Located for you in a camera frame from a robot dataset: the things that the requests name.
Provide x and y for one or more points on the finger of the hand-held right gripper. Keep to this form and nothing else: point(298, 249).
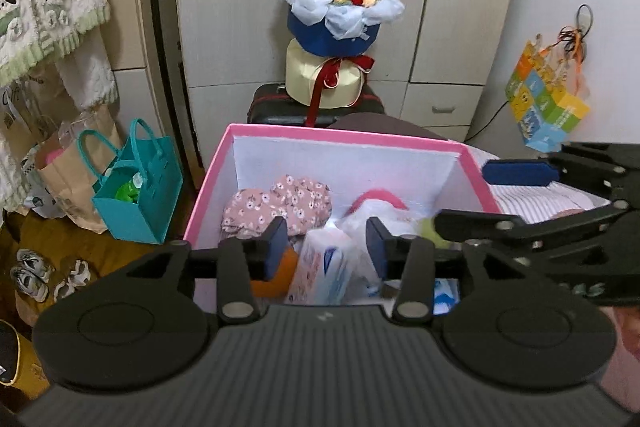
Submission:
point(520, 172)
point(480, 224)

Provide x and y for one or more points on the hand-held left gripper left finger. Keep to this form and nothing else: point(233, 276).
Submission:
point(277, 247)

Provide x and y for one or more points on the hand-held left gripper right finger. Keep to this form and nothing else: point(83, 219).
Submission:
point(376, 247)

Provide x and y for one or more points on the orange soft toy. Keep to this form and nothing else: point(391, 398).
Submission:
point(282, 272)

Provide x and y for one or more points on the clear plastic bag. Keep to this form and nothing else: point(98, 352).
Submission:
point(370, 219)

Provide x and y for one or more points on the pink floral cloth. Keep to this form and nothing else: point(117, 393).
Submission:
point(280, 202)

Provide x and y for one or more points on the white tissue pack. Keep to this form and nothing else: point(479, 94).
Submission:
point(320, 267)

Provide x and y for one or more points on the blue white wet wipes pack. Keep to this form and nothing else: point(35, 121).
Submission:
point(447, 297)

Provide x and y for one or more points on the pink cardboard box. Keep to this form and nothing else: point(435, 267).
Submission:
point(350, 167)

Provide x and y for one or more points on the striped bed sheet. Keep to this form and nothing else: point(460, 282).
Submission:
point(540, 199)

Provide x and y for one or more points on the colourful gift bag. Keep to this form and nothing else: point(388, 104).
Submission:
point(547, 107)

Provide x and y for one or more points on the brown blanket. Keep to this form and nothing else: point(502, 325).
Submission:
point(385, 127)

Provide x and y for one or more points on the dark suitcase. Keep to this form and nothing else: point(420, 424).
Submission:
point(270, 107)

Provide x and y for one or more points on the teal felt bag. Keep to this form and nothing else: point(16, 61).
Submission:
point(140, 202)

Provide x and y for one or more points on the green plastic bottle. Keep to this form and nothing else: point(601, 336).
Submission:
point(127, 189)

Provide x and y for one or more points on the white sandal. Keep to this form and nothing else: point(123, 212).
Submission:
point(62, 289)
point(80, 272)

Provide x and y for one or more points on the brown paper bag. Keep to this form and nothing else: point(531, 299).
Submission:
point(65, 172)

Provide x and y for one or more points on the yellow flower bouquet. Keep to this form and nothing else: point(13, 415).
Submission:
point(340, 7)

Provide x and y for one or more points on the grey sneaker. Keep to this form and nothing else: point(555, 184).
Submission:
point(35, 264)
point(27, 284)

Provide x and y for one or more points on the grey wardrobe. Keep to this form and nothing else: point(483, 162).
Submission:
point(225, 7)

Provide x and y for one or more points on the black yellow bag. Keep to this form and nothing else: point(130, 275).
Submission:
point(15, 357)

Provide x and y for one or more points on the beige printed paper bag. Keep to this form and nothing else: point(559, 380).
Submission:
point(12, 112)

